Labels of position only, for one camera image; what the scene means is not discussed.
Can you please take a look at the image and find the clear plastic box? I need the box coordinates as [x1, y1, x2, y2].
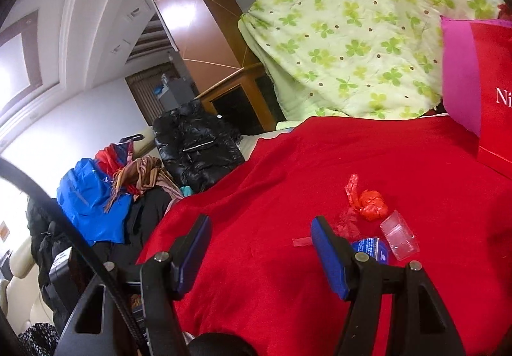
[380, 210, 419, 261]

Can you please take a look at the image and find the blue white medicine box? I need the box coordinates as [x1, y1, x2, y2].
[351, 237, 390, 264]

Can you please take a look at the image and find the red plastic bag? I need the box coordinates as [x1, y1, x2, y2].
[345, 174, 390, 222]

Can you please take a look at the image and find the black cable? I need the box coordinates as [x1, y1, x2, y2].
[0, 157, 149, 356]

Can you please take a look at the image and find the striped brown scarf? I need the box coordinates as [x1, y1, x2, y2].
[104, 156, 184, 213]

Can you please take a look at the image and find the red fleece blanket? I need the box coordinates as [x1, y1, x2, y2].
[139, 116, 511, 355]

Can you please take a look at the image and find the red paper gift bag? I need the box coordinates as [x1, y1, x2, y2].
[471, 23, 512, 177]

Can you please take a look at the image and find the green clover quilt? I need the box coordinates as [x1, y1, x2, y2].
[239, 0, 503, 121]

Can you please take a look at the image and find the magenta pillow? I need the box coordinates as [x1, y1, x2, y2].
[440, 16, 511, 136]

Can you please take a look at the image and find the blue garment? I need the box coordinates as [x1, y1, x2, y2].
[56, 158, 132, 245]

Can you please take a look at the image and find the black puffer jacket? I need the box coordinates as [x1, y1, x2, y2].
[153, 100, 245, 193]

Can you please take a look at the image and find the wooden cabinet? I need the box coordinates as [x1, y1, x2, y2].
[196, 63, 280, 135]

